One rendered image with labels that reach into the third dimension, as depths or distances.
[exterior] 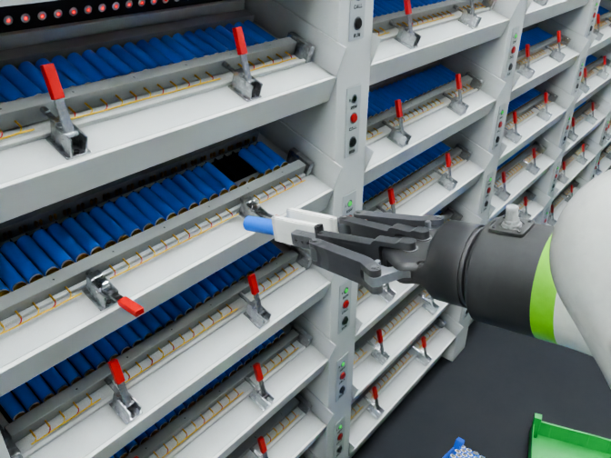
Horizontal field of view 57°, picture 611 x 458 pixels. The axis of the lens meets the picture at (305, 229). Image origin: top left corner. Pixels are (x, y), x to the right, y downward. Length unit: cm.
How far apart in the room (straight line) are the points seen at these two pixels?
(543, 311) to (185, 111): 49
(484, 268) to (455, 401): 144
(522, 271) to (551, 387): 158
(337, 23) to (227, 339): 53
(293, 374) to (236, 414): 15
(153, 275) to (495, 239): 46
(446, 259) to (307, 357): 75
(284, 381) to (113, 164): 64
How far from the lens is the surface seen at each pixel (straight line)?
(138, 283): 77
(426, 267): 50
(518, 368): 206
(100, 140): 67
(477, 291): 47
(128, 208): 84
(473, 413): 187
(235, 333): 97
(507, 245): 47
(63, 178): 64
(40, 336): 72
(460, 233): 50
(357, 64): 97
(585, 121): 280
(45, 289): 73
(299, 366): 119
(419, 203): 139
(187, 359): 93
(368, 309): 134
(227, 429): 109
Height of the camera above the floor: 133
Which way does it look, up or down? 29 degrees down
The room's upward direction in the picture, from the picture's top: straight up
